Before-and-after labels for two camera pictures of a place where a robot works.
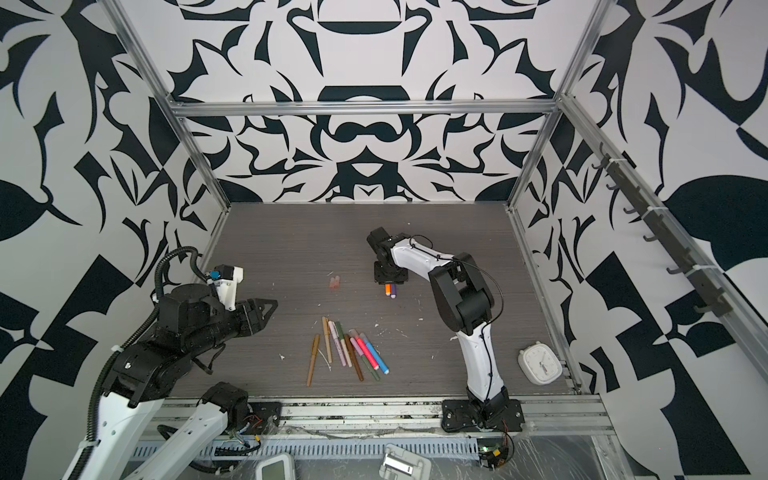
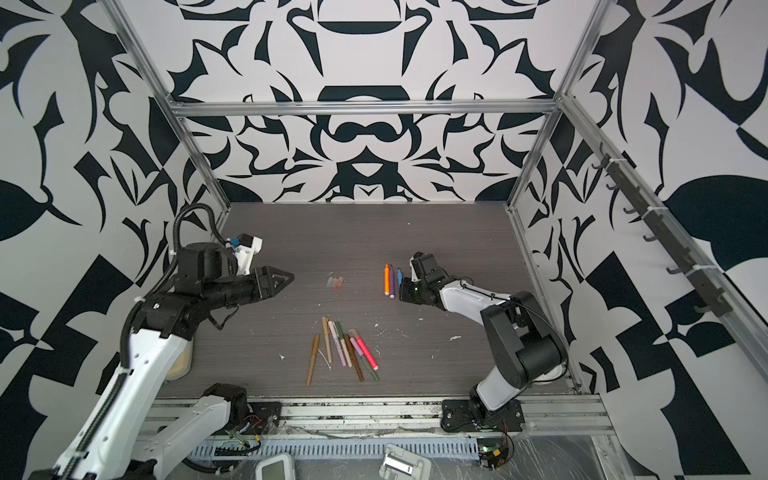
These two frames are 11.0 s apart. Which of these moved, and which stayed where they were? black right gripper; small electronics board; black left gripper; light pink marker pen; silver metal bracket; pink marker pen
Moved: black left gripper; black right gripper
Stayed: small electronics board; silver metal bracket; pink marker pen; light pink marker pen
